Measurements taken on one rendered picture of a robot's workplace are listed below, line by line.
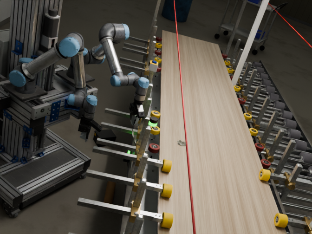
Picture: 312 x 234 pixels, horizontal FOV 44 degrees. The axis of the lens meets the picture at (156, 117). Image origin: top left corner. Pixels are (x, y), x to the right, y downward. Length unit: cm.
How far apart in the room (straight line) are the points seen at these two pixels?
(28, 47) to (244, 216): 189
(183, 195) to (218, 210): 23
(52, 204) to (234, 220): 166
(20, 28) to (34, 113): 65
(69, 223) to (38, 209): 29
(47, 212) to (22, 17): 156
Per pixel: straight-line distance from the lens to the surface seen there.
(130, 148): 281
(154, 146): 280
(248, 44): 424
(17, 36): 307
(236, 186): 274
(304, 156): 363
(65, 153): 371
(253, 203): 267
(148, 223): 262
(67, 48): 248
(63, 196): 357
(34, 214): 340
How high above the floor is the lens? 243
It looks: 29 degrees down
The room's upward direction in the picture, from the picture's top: 17 degrees clockwise
